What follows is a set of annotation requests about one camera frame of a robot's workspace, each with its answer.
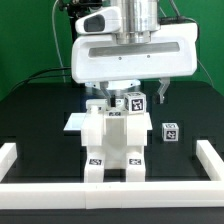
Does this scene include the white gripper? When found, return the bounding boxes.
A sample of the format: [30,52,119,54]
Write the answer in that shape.
[71,23,197,107]

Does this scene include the white tagged cube nut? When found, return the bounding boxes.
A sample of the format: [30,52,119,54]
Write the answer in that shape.
[124,92,147,114]
[162,123,179,142]

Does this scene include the white chair back frame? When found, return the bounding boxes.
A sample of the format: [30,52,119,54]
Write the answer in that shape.
[81,99,151,147]

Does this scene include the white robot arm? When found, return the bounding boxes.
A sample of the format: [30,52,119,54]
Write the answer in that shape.
[71,0,199,103]

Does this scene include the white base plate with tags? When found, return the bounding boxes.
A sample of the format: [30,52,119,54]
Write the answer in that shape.
[64,113,152,131]

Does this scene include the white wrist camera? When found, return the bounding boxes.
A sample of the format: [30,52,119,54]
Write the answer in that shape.
[75,6,121,35]

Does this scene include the white right fence wall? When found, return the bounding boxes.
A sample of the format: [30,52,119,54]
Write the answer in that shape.
[196,140,224,181]

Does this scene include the white fence wall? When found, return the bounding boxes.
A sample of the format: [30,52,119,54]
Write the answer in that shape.
[0,181,224,210]
[0,143,17,182]
[196,140,224,181]

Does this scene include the black cables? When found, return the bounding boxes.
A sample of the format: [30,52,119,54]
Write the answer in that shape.
[8,66,76,96]

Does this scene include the black camera stand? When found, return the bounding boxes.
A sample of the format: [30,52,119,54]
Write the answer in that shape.
[59,0,103,41]

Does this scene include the white thin cable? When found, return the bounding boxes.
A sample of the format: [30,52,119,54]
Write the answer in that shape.
[51,0,67,84]

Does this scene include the white front fence wall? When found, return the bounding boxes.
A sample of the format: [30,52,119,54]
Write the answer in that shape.
[0,181,224,210]

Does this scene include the white left fence wall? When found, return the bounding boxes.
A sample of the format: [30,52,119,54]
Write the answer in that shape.
[0,143,17,182]

